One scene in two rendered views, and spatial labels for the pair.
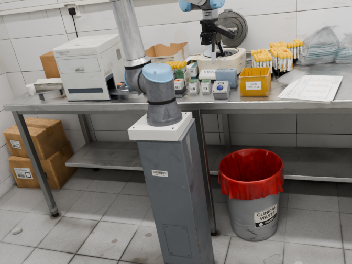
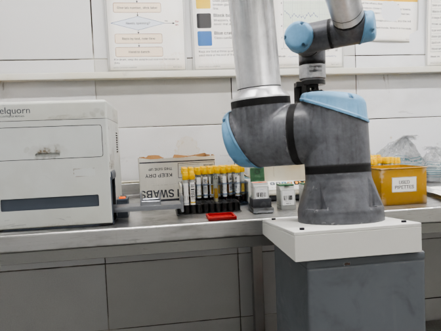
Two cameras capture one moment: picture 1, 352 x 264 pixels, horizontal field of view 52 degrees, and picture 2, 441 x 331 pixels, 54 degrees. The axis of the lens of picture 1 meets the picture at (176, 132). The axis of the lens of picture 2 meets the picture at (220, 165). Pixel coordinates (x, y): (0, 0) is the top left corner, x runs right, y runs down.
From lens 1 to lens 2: 1.12 m
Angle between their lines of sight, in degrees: 37
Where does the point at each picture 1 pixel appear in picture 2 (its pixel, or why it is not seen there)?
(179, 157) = (415, 301)
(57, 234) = not seen: outside the picture
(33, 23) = not seen: outside the picture
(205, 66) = (270, 175)
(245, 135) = not seen: hidden behind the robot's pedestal
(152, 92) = (342, 141)
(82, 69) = (56, 151)
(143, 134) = (337, 242)
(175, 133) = (419, 232)
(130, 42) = (267, 46)
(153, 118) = (345, 204)
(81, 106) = (37, 240)
